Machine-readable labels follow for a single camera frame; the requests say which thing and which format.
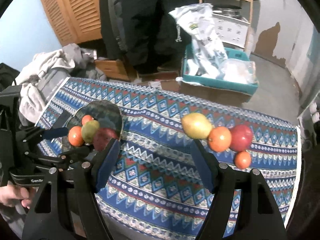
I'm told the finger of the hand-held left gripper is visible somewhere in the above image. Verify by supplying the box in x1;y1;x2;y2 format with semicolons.
24;127;69;143
37;145;93;171

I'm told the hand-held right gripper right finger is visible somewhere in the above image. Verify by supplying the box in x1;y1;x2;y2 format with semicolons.
190;139;285;240

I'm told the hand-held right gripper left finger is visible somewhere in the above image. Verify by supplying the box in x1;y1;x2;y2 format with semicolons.
22;140;120;240

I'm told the large orange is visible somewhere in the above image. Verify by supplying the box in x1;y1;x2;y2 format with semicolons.
68;126;85;147
208;126;232;152

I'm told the dark red apple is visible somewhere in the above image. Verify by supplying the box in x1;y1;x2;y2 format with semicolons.
92;127;119;152

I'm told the green-yellow mango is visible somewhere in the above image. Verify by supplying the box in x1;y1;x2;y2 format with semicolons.
82;120;100;143

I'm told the yellow mango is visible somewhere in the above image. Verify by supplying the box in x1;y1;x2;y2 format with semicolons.
181;112;213;140

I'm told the bright red apple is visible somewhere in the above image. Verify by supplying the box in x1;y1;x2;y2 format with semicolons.
229;124;254;152

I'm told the dark glass plate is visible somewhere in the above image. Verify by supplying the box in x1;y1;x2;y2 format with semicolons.
67;100;123;153

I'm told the person's left hand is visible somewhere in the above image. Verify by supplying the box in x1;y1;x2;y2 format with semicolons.
0;185;35;208

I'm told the grey printed shirt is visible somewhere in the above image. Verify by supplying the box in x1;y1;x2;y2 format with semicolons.
37;67;69;100

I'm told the blue patterned tablecloth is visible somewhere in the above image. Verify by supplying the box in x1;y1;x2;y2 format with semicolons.
35;77;300;238

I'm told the pile of grey clothes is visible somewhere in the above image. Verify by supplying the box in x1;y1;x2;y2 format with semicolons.
15;49;75;123

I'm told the large cardboard box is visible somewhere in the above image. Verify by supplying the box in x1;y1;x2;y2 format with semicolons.
180;80;253;108

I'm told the grey garment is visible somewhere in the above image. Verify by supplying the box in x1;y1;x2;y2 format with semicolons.
62;44;108;80

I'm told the teal box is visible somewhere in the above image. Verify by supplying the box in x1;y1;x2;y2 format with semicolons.
182;44;259;95

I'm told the wooden drawer box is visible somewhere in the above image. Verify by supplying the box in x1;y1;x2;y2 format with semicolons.
94;59;137;82

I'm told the small cardboard box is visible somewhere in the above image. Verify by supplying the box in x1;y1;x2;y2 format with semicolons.
136;79;182;93

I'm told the clear plastic bag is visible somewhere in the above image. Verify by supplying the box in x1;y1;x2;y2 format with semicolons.
220;58;257;84

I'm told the shoe rack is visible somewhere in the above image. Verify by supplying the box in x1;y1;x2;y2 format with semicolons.
297;97;320;143

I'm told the wooden louvered wardrobe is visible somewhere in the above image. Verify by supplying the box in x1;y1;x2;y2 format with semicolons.
35;0;103;46

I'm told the group of shoes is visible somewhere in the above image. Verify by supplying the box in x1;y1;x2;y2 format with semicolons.
309;104;320;123

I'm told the black coat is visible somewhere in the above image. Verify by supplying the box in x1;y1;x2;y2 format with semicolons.
99;0;113;55

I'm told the white printed rice bag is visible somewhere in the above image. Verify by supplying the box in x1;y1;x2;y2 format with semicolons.
169;3;228;77

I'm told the grey jacket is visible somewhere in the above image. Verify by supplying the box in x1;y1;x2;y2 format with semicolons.
106;0;127;53

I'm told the white patterned storage box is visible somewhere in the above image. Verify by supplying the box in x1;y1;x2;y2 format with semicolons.
215;15;250;47

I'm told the black hooded jacket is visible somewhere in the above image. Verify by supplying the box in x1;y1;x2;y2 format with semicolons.
121;0;200;74

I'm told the steel pot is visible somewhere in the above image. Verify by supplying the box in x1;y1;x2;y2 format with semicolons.
214;5;242;18

